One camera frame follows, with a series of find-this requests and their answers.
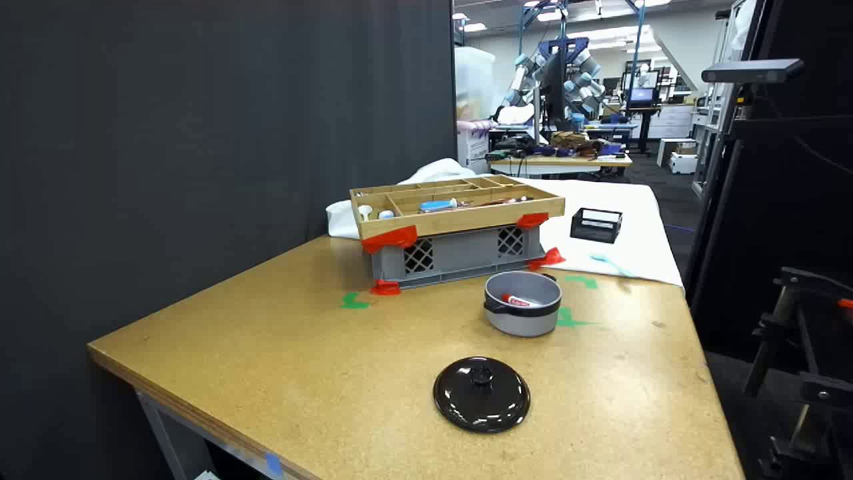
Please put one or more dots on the black round pot lid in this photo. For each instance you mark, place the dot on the black round pot lid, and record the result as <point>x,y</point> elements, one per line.
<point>480,402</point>

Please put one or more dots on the gray plastic crate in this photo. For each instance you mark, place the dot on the gray plastic crate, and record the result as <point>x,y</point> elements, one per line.
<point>462,254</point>

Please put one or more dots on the red tape piece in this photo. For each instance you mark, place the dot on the red tape piece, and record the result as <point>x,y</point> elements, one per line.
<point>544,260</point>
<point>386,288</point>
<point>532,219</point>
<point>390,238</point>

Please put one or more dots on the wooden cutlery tray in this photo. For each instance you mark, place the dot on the wooden cutlery tray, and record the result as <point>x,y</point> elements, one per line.
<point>462,219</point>

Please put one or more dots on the small white cutlery piece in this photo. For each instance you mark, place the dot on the small white cutlery piece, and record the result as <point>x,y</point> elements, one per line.
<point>366,211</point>
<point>387,214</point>

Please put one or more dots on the green tape piece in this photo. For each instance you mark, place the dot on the green tape piece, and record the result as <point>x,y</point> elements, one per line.
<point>582,282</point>
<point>570,319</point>
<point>352,303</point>

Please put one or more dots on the red marker pen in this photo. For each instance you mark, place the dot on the red marker pen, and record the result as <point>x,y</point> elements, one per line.
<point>522,303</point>

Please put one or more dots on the background workbench with clutter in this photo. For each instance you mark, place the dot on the background workbench with clutter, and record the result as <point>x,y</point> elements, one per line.
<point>562,163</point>

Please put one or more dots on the white stacked storage bins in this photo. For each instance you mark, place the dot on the white stacked storage bins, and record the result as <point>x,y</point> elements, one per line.
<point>472,83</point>

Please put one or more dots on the small black open box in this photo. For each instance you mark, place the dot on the small black open box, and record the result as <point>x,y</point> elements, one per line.
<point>595,227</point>

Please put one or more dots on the white cloth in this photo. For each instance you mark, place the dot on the white cloth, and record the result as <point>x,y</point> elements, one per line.
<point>635,243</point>

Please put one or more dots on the blue background robot rig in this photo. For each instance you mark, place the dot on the blue background robot rig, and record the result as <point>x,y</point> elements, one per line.
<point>570,71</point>

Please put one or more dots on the blue white tape label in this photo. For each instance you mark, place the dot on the blue white tape label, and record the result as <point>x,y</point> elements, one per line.
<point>276,466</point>

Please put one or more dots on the black curtain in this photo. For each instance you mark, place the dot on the black curtain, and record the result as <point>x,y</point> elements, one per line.
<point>176,134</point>

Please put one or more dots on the gray table leg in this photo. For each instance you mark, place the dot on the gray table leg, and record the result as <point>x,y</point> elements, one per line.
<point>175,440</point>

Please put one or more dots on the black camera stand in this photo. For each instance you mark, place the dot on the black camera stand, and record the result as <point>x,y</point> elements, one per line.
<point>711,214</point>

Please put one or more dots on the black bar camera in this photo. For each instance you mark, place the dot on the black bar camera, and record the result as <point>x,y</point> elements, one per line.
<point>753,71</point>

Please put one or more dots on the black metal equipment frame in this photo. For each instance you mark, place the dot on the black metal equipment frame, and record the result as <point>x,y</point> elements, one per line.
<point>801,356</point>

